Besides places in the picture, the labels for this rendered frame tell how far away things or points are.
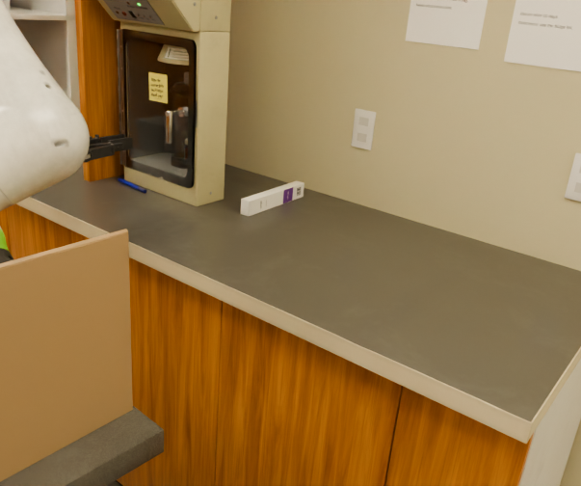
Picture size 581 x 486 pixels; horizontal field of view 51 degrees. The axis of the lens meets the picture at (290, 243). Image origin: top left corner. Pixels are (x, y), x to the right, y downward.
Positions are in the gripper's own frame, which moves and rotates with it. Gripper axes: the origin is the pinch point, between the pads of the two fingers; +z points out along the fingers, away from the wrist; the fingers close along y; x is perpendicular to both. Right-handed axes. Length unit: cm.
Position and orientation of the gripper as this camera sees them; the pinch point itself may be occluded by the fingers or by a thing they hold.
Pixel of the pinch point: (117, 143)
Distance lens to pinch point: 158.8
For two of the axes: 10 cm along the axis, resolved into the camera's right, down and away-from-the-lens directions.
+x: -1.0, 9.1, 3.9
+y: -7.8, -3.1, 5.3
